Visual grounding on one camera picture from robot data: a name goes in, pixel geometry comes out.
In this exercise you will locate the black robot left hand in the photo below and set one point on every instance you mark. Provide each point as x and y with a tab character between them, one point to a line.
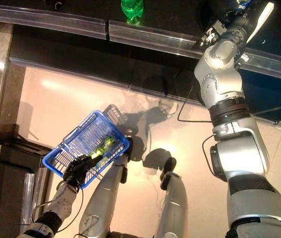
77	171

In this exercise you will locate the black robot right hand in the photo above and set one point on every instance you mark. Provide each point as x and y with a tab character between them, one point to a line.
241	8

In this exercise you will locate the blue plastic shopping basket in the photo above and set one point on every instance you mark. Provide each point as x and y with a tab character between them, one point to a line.
88	134

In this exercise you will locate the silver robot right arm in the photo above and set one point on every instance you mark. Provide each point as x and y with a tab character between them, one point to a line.
239	153

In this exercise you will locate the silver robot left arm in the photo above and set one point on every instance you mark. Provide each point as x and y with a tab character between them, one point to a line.
63	203

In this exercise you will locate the silver robot left leg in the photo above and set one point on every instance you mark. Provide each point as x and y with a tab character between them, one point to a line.
105	188

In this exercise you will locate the green Sprite bottle yellow cap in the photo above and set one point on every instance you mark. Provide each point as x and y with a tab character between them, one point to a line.
131	11
103	147

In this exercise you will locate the black low cabinet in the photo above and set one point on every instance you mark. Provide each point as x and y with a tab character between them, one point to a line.
9	178

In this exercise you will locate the black metal shelf board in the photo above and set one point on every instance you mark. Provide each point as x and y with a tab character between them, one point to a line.
170	22
85	17
155	81
68	59

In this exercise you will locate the black robot torso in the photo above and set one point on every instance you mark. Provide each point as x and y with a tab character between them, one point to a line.
130	235

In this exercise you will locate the reflective metal side panel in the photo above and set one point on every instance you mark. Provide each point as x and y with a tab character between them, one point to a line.
4	74

